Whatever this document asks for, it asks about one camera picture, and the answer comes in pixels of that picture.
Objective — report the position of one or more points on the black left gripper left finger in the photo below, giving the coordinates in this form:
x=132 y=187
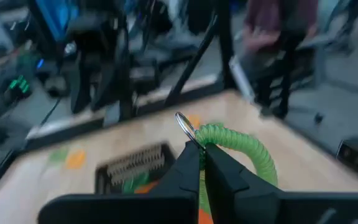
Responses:
x=166 y=205

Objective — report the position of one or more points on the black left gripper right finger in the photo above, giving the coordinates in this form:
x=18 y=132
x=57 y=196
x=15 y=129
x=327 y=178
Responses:
x=244 y=205

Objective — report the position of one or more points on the black plastic basket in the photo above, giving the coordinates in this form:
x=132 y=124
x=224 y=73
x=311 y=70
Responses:
x=100 y=182

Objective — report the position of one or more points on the silver aluminium bar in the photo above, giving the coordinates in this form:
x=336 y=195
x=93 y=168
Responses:
x=241 y=77

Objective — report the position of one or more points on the person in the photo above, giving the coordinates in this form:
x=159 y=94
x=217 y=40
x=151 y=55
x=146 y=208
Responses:
x=275 y=18

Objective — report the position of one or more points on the blue lit screen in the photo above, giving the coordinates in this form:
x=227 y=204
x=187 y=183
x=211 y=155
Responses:
x=57 y=15

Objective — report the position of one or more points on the black aluminium table frame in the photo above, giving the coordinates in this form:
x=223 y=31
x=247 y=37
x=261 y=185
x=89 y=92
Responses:
x=225 y=46

